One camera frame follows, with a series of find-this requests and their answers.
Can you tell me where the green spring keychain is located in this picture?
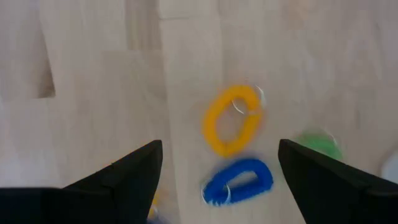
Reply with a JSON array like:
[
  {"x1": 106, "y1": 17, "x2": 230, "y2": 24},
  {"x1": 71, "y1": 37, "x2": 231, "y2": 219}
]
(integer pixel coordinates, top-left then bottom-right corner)
[{"x1": 294, "y1": 129, "x2": 345, "y2": 162}]

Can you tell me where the white plastic bin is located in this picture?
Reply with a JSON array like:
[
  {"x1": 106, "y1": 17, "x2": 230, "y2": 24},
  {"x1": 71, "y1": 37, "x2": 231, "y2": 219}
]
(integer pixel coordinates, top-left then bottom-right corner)
[{"x1": 381, "y1": 148, "x2": 398, "y2": 185}]

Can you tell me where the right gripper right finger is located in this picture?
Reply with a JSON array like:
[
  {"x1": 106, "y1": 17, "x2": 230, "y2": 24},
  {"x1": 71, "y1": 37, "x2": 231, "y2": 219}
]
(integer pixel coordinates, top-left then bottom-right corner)
[{"x1": 277, "y1": 138, "x2": 398, "y2": 224}]

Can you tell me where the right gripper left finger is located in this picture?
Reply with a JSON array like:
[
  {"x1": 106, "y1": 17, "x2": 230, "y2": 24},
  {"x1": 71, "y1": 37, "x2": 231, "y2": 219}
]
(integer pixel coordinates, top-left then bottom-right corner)
[{"x1": 0, "y1": 139, "x2": 164, "y2": 224}]

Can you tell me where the blue spring keychain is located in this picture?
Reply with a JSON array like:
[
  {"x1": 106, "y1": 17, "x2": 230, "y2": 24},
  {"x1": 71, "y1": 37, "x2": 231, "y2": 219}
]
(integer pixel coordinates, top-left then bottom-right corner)
[{"x1": 200, "y1": 157, "x2": 275, "y2": 207}]

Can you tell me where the orange-yellow spring keychain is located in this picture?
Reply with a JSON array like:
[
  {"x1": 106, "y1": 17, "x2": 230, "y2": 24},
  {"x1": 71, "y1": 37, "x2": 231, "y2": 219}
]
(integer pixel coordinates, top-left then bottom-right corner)
[
  {"x1": 201, "y1": 83, "x2": 268, "y2": 158},
  {"x1": 147, "y1": 190, "x2": 162, "y2": 218}
]

